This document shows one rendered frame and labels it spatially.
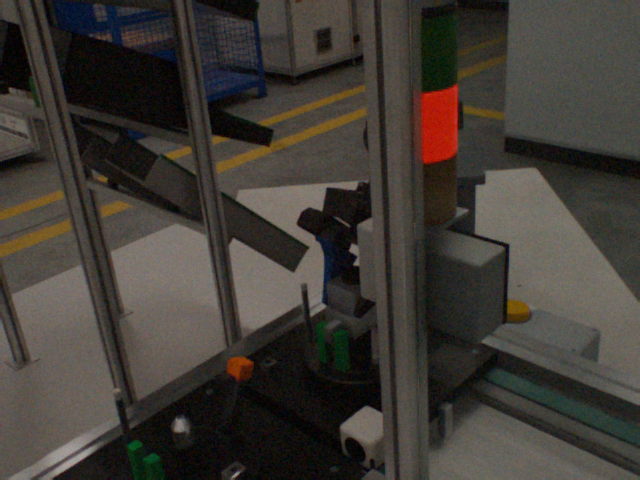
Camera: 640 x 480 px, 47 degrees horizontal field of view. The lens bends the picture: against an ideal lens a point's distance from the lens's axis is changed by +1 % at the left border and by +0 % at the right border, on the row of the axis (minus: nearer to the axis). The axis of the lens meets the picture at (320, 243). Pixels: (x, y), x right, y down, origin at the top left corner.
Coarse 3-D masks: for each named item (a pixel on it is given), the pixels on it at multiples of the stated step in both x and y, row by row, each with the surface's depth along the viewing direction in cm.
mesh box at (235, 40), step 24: (72, 24) 503; (96, 24) 482; (120, 24) 472; (144, 24) 485; (168, 24) 498; (216, 24) 528; (240, 24) 544; (144, 48) 489; (168, 48) 503; (216, 48) 533; (240, 48) 550; (216, 72) 539; (240, 72) 555; (216, 96) 543; (264, 96) 578
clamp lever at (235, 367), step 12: (240, 360) 73; (228, 372) 73; (240, 372) 72; (240, 384) 73; (228, 396) 74; (240, 396) 74; (228, 408) 74; (240, 408) 74; (228, 420) 74; (228, 432) 74
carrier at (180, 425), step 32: (160, 416) 82; (192, 416) 82; (256, 416) 81; (128, 448) 68; (160, 448) 75; (192, 448) 69; (224, 448) 74; (256, 448) 73; (288, 448) 76; (320, 448) 76
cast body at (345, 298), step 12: (336, 276) 84; (348, 276) 82; (336, 288) 82; (348, 288) 82; (360, 288) 81; (336, 300) 83; (348, 300) 82; (336, 312) 83; (348, 312) 82; (372, 312) 84; (336, 324) 83; (348, 324) 82; (360, 324) 83; (372, 324) 85; (348, 336) 83
